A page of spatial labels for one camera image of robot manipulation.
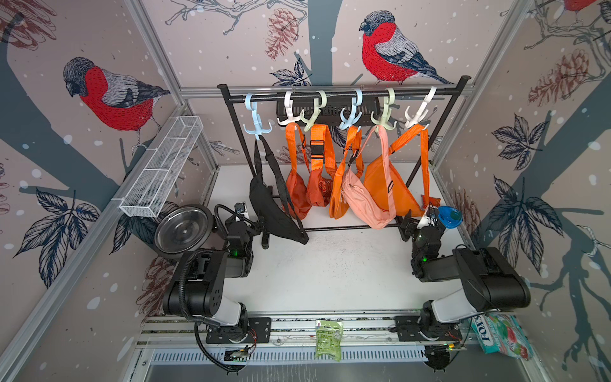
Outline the orange sling bag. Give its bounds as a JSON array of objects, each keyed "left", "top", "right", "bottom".
[{"left": 364, "top": 125, "right": 441, "bottom": 216}]

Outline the black waist bag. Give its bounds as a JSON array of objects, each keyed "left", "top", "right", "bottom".
[{"left": 249, "top": 135, "right": 310, "bottom": 244}]

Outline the rust orange backpack bag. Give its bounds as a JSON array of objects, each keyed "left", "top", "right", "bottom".
[{"left": 285, "top": 122, "right": 312, "bottom": 220}]

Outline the pink waist bag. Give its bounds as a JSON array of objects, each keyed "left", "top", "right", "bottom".
[{"left": 341, "top": 127, "right": 396, "bottom": 229}]

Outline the orange crossbody bag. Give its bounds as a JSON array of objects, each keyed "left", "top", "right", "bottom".
[{"left": 329, "top": 126, "right": 364, "bottom": 220}]

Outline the dark orange bag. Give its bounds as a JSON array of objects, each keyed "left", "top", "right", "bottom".
[{"left": 307, "top": 124, "right": 337, "bottom": 207}]

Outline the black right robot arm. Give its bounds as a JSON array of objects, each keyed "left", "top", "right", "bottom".
[{"left": 398, "top": 214, "right": 531, "bottom": 340}]

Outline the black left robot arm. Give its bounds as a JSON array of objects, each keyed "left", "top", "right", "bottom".
[{"left": 154, "top": 204, "right": 261, "bottom": 374}]

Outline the light blue hook left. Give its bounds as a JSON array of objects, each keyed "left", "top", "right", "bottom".
[{"left": 243, "top": 93, "right": 273, "bottom": 140}]

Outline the light blue hook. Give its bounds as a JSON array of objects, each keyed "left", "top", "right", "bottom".
[
  {"left": 338, "top": 89, "right": 363, "bottom": 130},
  {"left": 243, "top": 93, "right": 273, "bottom": 140}
]

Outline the white hook right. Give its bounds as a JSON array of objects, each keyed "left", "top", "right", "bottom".
[{"left": 404, "top": 87, "right": 437, "bottom": 128}]

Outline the white hook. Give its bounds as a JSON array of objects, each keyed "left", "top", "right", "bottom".
[
  {"left": 404, "top": 87, "right": 437, "bottom": 128},
  {"left": 277, "top": 91, "right": 305, "bottom": 127}
]

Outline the white hook left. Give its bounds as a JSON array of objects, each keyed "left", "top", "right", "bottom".
[{"left": 277, "top": 91, "right": 305, "bottom": 127}]

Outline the light green hook right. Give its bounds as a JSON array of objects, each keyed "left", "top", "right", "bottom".
[{"left": 370, "top": 88, "right": 396, "bottom": 131}]

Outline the light green hook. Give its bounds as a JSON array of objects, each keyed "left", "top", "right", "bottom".
[
  {"left": 300, "top": 91, "right": 328, "bottom": 132},
  {"left": 370, "top": 88, "right": 396, "bottom": 131}
]

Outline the light green hook left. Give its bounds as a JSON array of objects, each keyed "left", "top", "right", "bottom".
[{"left": 300, "top": 91, "right": 328, "bottom": 132}]

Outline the light blue hook right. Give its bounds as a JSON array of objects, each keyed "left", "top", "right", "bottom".
[{"left": 338, "top": 89, "right": 363, "bottom": 130}]

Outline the blue lid white bottle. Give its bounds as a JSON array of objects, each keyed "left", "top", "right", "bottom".
[{"left": 435, "top": 206, "right": 463, "bottom": 229}]

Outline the green snack packet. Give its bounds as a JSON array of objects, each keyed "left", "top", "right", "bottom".
[{"left": 314, "top": 320, "right": 344, "bottom": 362}]

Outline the black metal garment rack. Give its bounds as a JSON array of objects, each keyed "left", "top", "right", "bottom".
[{"left": 217, "top": 75, "right": 472, "bottom": 249}]

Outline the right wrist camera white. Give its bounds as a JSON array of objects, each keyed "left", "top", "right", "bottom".
[{"left": 417, "top": 205, "right": 439, "bottom": 229}]

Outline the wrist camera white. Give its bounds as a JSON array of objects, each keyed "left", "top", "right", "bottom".
[
  {"left": 234, "top": 202, "right": 248, "bottom": 216},
  {"left": 417, "top": 205, "right": 439, "bottom": 229}
]

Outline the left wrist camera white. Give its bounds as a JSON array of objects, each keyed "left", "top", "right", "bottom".
[{"left": 234, "top": 202, "right": 248, "bottom": 216}]

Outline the white wire mesh basket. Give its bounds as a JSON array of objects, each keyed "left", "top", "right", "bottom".
[{"left": 119, "top": 116, "right": 203, "bottom": 217}]

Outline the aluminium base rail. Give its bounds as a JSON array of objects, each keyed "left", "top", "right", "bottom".
[{"left": 136, "top": 310, "right": 472, "bottom": 366}]

